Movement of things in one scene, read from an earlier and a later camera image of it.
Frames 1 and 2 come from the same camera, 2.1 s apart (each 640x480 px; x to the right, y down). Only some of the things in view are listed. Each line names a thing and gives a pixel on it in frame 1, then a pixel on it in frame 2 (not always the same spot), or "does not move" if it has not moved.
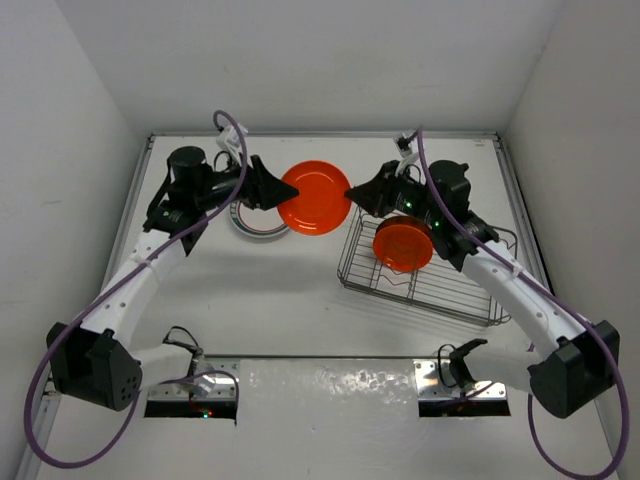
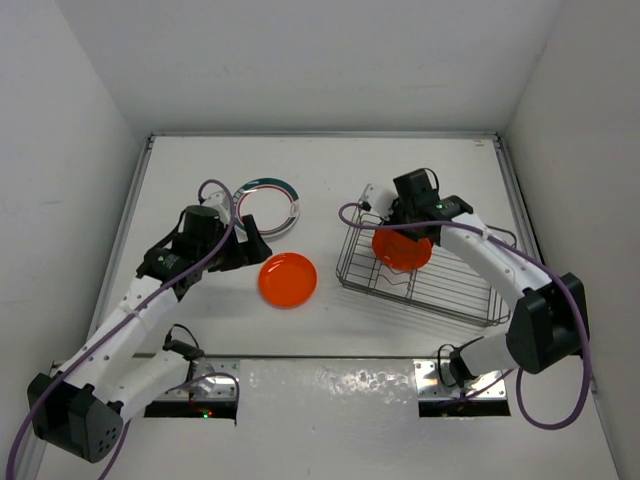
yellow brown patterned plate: (321, 206) -> (287, 280)
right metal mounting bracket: (435, 382) does not move
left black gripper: (261, 190) -> (255, 251)
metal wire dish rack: (439, 285) does not move
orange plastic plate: (403, 243) does not move
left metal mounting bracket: (214, 380) does not move
